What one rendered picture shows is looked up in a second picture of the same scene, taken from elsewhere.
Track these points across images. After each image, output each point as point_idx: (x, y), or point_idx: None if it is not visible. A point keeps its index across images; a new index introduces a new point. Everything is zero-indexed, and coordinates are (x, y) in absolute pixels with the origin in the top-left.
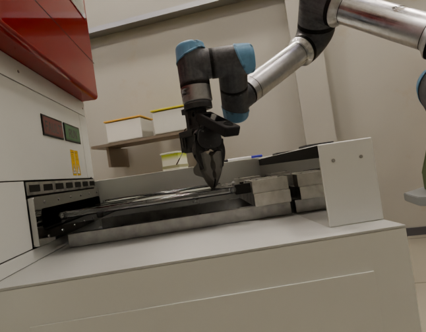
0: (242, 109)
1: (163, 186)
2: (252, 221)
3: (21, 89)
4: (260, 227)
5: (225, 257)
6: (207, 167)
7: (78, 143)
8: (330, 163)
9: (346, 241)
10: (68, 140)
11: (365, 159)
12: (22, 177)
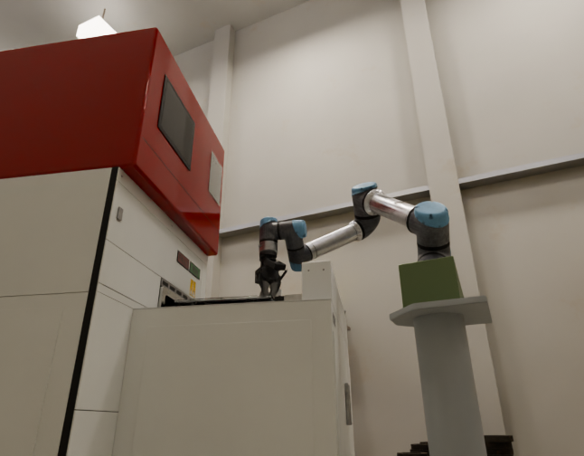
0: (299, 261)
1: None
2: None
3: (171, 234)
4: None
5: (240, 305)
6: (265, 289)
7: (198, 279)
8: (306, 271)
9: (299, 303)
10: (191, 272)
11: (325, 270)
12: (161, 275)
